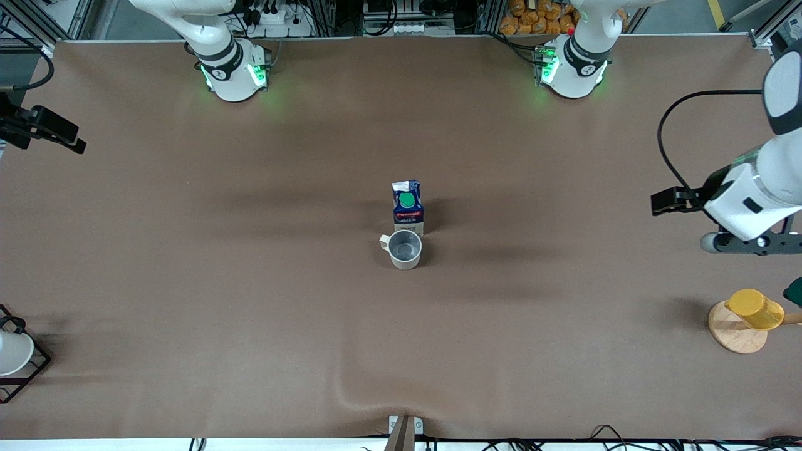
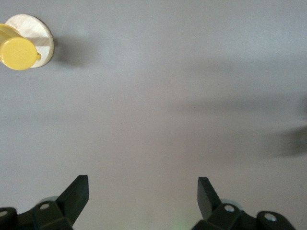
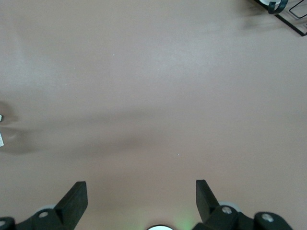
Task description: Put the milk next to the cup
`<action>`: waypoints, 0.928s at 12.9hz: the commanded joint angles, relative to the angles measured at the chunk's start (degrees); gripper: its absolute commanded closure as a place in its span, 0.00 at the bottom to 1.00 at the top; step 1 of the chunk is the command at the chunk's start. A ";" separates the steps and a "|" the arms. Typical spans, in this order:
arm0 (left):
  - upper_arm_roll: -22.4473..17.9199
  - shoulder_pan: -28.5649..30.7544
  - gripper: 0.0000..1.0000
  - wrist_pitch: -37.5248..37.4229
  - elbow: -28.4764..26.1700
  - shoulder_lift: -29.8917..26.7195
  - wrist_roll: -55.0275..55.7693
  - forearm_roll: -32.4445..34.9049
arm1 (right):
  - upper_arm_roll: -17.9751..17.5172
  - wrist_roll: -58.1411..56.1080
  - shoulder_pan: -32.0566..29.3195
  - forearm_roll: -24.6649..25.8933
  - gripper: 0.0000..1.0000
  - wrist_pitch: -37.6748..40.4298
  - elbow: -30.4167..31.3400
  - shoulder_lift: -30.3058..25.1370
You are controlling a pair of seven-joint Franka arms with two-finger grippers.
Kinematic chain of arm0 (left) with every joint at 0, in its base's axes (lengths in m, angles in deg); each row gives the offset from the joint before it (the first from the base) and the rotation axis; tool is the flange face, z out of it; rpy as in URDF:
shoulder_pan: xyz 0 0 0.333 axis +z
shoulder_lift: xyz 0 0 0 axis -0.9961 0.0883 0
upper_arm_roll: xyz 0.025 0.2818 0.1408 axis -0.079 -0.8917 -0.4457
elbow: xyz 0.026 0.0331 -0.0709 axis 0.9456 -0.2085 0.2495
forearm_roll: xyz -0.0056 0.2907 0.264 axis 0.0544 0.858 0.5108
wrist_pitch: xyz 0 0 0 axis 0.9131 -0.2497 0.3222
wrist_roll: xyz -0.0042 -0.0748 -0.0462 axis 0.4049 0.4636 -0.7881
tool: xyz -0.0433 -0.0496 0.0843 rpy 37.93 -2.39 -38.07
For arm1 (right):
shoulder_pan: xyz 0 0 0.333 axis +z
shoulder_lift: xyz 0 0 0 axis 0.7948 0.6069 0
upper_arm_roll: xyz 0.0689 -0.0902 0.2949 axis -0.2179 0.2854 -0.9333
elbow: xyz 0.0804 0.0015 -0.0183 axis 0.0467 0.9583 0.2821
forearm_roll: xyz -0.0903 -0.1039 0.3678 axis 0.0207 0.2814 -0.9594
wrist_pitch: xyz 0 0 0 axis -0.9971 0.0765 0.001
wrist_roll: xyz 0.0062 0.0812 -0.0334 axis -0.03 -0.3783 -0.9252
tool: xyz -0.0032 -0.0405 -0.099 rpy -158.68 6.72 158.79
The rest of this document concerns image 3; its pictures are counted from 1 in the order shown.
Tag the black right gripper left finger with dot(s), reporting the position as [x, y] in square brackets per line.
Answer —
[67, 210]

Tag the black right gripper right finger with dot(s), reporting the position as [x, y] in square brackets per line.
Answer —
[208, 210]

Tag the white cup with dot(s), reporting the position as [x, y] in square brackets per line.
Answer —
[266, 2]

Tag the metal table edge bracket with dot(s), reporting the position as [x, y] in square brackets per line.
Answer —
[1, 139]

